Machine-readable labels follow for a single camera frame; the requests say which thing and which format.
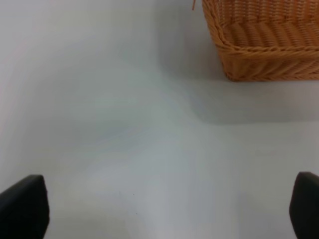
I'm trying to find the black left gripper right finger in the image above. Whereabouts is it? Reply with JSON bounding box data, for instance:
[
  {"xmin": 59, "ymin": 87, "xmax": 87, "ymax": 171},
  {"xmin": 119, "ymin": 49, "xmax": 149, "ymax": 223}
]
[{"xmin": 289, "ymin": 172, "xmax": 319, "ymax": 239}]

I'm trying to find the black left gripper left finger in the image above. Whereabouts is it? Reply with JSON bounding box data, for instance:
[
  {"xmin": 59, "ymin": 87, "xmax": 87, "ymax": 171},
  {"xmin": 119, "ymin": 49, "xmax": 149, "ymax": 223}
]
[{"xmin": 0, "ymin": 175, "xmax": 49, "ymax": 239}]

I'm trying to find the orange wicker basket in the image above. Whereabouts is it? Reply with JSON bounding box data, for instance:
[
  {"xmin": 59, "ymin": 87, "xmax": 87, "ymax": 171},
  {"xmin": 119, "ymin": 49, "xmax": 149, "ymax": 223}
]
[{"xmin": 202, "ymin": 0, "xmax": 319, "ymax": 82}]

